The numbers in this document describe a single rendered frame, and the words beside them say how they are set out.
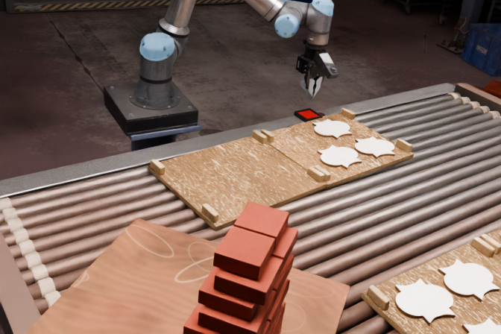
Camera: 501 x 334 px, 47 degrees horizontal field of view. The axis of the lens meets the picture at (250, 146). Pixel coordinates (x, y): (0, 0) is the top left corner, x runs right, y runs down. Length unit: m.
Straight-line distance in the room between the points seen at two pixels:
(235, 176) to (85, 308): 0.73
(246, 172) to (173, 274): 0.62
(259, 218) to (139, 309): 0.36
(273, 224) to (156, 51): 1.25
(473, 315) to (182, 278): 0.66
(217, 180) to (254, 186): 0.11
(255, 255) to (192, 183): 0.89
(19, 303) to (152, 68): 1.03
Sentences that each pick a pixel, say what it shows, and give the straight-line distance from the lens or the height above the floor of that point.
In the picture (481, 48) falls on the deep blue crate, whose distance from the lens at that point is 6.14.
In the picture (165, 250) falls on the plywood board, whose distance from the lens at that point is 1.26.
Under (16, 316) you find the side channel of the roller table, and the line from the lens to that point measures 1.28.
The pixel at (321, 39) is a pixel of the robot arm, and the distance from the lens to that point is 2.05.
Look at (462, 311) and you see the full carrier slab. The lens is 1.45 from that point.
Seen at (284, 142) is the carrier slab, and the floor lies 0.94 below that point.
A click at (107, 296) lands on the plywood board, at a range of 1.17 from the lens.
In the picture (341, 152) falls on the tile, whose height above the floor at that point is 0.95.
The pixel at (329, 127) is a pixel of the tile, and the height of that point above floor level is 0.95.
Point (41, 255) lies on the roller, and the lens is 1.46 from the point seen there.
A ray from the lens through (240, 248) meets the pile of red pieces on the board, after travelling 0.81.
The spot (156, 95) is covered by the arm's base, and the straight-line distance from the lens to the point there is 2.08.
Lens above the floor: 1.84
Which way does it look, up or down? 29 degrees down
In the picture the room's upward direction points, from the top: 7 degrees clockwise
